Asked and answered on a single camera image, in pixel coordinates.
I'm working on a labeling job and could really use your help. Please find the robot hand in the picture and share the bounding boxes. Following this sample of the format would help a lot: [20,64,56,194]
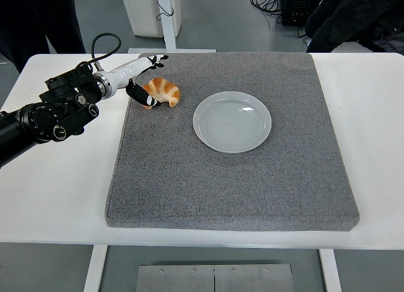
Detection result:
[105,54,170,108]

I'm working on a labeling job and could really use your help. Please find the orange croissant bread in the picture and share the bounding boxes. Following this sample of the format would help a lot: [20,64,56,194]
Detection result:
[141,77,181,110]

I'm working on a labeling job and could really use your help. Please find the pale grey round plate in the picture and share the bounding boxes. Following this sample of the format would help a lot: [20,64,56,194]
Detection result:
[192,90,272,154]

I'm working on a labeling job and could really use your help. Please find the grey metal plate with screws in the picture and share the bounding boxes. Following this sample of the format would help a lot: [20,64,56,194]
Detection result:
[136,264,296,292]

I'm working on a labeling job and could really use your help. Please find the white cabinet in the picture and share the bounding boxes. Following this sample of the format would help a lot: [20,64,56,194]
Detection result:
[119,0,182,38]

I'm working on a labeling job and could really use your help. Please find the person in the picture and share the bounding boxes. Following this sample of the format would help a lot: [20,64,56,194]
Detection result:
[0,0,86,74]

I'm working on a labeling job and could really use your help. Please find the grey felt mat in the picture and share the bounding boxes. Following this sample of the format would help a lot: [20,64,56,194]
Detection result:
[104,51,360,232]

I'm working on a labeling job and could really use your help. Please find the black electronics box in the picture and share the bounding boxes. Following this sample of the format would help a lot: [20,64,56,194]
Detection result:
[279,0,326,25]

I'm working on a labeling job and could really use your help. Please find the white table leg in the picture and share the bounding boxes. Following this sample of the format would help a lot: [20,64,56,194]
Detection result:
[318,249,343,292]
[83,245,109,292]

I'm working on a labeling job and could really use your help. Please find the white seat surface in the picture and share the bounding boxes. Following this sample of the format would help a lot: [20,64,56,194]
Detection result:
[328,40,384,53]

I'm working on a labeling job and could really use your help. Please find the black jacket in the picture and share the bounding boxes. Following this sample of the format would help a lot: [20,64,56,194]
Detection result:
[304,0,404,56]

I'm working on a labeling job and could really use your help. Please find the thin black cable on post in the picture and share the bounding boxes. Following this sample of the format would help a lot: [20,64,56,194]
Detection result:
[156,6,175,20]

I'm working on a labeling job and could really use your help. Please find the black floor cables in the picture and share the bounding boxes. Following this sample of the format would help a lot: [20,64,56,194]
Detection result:
[250,0,285,25]

